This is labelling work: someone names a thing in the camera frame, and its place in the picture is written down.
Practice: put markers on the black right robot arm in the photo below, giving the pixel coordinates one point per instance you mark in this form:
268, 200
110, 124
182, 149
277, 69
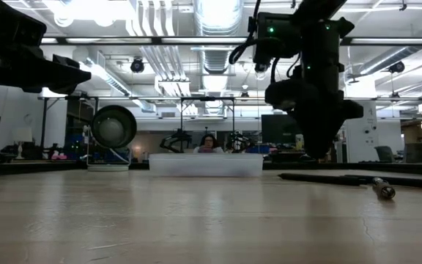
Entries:
321, 44

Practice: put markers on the black overhead frame bar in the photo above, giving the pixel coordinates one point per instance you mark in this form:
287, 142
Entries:
156, 40

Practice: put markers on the white spot lamp black rim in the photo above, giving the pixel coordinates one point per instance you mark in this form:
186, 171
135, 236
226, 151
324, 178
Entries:
114, 126

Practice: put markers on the person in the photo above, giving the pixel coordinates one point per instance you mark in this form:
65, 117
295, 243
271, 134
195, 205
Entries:
208, 141

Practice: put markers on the plain black pen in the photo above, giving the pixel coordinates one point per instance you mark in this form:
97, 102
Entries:
321, 179
416, 182

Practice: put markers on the small pink object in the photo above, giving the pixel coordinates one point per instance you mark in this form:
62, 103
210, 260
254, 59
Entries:
59, 157

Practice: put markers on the brown pen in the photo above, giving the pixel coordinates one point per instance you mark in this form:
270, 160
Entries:
384, 190

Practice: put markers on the clear plastic supply box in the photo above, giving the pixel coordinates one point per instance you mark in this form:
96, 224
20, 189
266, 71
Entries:
205, 166

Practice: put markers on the grey office chair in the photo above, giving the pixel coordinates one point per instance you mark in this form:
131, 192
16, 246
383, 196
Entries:
384, 154

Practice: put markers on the black metal table frame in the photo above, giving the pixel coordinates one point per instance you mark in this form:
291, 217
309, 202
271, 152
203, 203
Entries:
31, 168

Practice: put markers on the black ceiling camera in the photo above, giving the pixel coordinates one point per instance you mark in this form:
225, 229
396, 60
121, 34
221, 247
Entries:
260, 67
397, 67
137, 66

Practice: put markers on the black background robot arm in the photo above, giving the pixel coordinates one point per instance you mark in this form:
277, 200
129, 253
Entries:
238, 141
176, 141

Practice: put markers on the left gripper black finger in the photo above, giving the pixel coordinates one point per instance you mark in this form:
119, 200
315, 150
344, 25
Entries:
57, 89
61, 71

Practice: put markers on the white square pillar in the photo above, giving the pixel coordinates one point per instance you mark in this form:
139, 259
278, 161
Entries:
361, 139

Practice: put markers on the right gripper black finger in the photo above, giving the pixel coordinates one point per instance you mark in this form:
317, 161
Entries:
327, 135
311, 135

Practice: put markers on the black monitor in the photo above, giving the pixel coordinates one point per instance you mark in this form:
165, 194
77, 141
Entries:
278, 128

